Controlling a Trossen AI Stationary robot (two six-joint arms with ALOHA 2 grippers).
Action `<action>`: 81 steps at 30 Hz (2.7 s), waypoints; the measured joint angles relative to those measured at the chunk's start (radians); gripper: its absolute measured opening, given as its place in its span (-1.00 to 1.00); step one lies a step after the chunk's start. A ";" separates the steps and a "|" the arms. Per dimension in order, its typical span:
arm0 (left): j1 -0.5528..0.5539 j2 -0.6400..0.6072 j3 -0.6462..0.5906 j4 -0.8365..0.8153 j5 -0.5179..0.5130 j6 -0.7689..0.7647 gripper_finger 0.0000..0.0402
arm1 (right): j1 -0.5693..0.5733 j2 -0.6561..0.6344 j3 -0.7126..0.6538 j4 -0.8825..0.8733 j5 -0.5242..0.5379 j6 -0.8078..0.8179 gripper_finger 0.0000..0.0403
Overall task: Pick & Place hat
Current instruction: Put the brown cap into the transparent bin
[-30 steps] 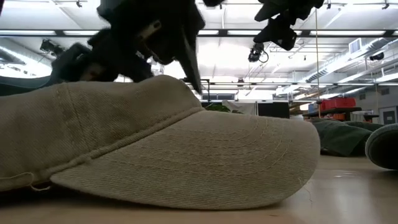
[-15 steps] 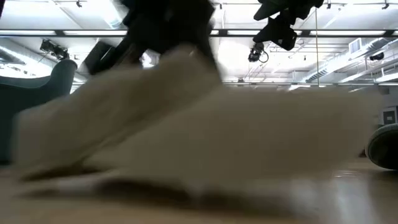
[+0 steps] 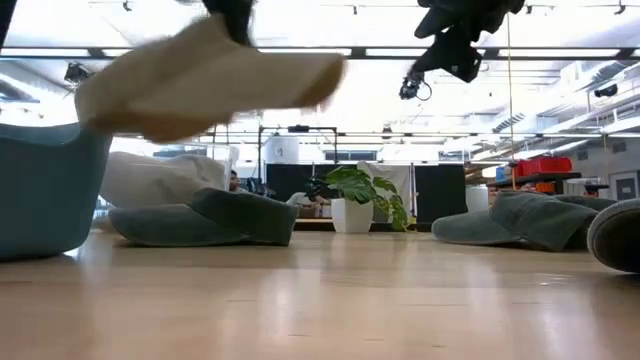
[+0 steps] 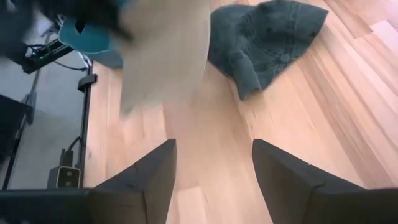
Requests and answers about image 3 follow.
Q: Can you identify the green plant in white pot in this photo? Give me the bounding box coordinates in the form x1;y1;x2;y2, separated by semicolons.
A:
324;165;412;235

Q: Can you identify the black ceiling camera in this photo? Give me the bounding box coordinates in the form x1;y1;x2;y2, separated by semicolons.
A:
63;62;95;85

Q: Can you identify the person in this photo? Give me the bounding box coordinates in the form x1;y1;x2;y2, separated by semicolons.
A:
228;169;251;195
285;175;332;220

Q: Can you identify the beige fabric hat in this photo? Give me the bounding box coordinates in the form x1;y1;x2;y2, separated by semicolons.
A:
99;151;229;210
73;12;347;145

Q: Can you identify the teal plastic bin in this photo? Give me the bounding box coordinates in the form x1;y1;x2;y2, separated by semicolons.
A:
0;122;114;260

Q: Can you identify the red plastic crate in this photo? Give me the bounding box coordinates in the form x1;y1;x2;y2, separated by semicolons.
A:
514;155;574;177

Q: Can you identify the white barrel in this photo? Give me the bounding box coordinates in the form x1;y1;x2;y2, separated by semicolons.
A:
464;184;490;214

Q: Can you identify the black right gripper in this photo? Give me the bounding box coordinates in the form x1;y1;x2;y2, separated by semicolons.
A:
409;0;494;85

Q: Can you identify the white tank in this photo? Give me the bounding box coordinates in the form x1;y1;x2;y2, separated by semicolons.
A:
262;134;301;165

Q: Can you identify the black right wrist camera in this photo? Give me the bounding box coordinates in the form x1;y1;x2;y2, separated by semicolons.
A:
398;69;427;101

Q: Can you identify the black partition panel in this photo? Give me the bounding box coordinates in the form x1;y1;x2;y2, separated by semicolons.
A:
264;163;469;225

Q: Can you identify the black shelf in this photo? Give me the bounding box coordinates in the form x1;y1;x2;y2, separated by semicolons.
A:
487;171;584;190

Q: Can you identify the white cloth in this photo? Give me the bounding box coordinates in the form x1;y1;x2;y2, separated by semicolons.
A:
357;160;415;224

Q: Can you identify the grey-green fabric hat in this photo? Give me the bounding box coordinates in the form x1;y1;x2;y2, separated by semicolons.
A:
431;189;619;253
108;187;300;248
586;198;640;275

